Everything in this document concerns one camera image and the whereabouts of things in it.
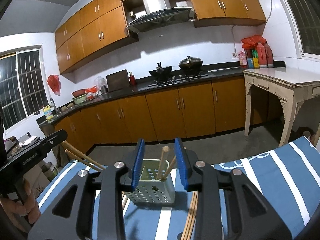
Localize orange lower kitchen cabinets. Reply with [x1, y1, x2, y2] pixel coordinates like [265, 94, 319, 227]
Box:
[54, 76, 245, 153]

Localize person left hand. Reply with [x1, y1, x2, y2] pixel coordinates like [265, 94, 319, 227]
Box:
[1, 180, 41, 231]

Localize yellow detergent bottle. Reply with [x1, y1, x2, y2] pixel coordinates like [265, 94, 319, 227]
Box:
[43, 105, 53, 120]

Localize sink faucet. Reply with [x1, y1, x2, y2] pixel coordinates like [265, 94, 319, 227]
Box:
[50, 98, 60, 114]

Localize green perforated utensil holder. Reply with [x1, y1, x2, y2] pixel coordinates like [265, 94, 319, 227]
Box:
[124, 159, 175, 206]

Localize left barred window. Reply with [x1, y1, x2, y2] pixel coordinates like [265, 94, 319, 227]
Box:
[1, 49, 49, 130]

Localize barred window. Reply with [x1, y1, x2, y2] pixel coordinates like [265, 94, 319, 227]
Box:
[287, 0, 319, 55]
[1, 49, 49, 130]

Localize green enamel basin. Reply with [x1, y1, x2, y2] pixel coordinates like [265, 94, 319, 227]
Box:
[73, 94, 87, 105]

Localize blue striped tablecloth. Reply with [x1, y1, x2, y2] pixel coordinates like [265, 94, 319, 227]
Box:
[28, 137, 319, 239]

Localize red basin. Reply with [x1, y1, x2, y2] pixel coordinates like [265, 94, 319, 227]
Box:
[72, 89, 86, 98]

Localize red bag near basins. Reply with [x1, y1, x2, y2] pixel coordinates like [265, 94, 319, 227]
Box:
[85, 86, 99, 96]

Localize clear plastic bag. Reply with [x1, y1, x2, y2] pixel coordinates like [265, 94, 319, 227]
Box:
[94, 76, 106, 90]

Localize dark wooden cutting board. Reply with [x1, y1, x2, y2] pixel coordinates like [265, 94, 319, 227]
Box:
[106, 69, 130, 92]

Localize red sauce bottle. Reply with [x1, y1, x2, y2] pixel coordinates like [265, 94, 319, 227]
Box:
[129, 72, 136, 86]

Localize black gas stove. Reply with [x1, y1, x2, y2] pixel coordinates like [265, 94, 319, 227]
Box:
[148, 72, 209, 88]

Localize old cream side table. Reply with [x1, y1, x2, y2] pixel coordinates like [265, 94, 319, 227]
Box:
[242, 67, 319, 146]

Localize black wok left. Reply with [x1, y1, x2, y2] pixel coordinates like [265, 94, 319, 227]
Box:
[149, 62, 172, 82]

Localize black lidded wok right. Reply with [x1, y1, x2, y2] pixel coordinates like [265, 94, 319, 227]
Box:
[178, 56, 203, 75]

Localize pink bottle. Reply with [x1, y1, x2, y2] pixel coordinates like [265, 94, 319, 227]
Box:
[238, 50, 247, 69]

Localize red oil bottles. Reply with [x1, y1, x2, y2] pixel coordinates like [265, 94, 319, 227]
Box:
[256, 42, 274, 68]

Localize red bag on counter corner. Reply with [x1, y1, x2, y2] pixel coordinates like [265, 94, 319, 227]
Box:
[241, 35, 266, 50]

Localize steel range hood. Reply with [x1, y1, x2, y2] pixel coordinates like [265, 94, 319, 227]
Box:
[123, 0, 195, 34]

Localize right barred window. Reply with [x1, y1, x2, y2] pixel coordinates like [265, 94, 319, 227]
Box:
[287, 0, 319, 55]

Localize red plastic bag on wall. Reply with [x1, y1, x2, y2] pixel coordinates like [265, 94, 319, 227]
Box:
[47, 74, 61, 96]

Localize orange upper wall cabinets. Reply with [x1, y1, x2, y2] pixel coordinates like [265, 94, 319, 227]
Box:
[55, 0, 266, 74]

